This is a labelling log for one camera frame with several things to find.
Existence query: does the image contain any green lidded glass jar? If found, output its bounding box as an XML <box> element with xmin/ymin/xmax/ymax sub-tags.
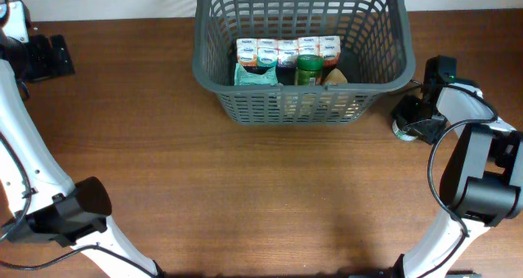
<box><xmin>294</xmin><ymin>55</ymin><xmax>324</xmax><ymax>86</ymax></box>

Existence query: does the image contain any grey plastic shopping basket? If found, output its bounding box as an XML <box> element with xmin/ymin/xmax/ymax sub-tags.
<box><xmin>192</xmin><ymin>0</ymin><xmax>415</xmax><ymax>125</ymax></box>

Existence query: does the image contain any Kleenex tissue multipack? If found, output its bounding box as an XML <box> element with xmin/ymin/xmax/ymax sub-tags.
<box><xmin>235</xmin><ymin>36</ymin><xmax>341</xmax><ymax>68</ymax></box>

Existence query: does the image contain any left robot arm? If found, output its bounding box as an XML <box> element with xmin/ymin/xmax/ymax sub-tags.
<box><xmin>1</xmin><ymin>35</ymin><xmax>164</xmax><ymax>277</ymax></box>

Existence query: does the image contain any teal wet wipes packet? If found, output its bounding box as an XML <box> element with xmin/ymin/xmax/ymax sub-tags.
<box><xmin>234</xmin><ymin>63</ymin><xmax>278</xmax><ymax>86</ymax></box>

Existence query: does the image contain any silver tin can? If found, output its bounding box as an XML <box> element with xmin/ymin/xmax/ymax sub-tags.
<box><xmin>392</xmin><ymin>120</ymin><xmax>418</xmax><ymax>141</ymax></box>

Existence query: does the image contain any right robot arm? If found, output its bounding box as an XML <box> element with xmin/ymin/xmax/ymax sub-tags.
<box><xmin>389</xmin><ymin>56</ymin><xmax>522</xmax><ymax>277</ymax></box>

